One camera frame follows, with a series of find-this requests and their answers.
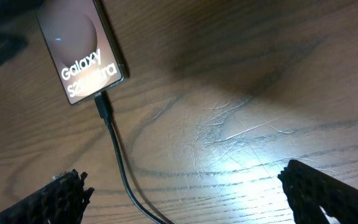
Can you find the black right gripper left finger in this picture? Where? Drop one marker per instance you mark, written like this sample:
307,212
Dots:
63,201

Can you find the bronze Galaxy smartphone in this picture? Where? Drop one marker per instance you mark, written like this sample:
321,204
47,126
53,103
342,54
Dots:
83,47

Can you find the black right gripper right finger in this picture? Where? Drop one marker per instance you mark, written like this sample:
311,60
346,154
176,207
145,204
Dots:
313,196

